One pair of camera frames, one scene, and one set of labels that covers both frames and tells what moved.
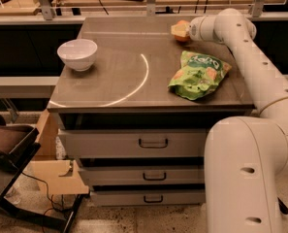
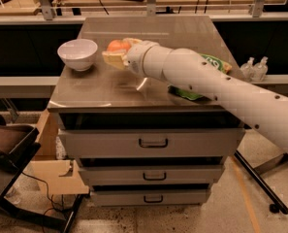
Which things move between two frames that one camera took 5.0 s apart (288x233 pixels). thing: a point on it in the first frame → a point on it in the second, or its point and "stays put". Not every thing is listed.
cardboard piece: x=56 y=177 stays put
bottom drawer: x=148 y=198 stays put
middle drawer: x=144 y=176 stays put
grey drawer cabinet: x=139 y=144 stays put
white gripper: x=197 y=30 → x=136 y=58
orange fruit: x=179 y=38 → x=118 y=44
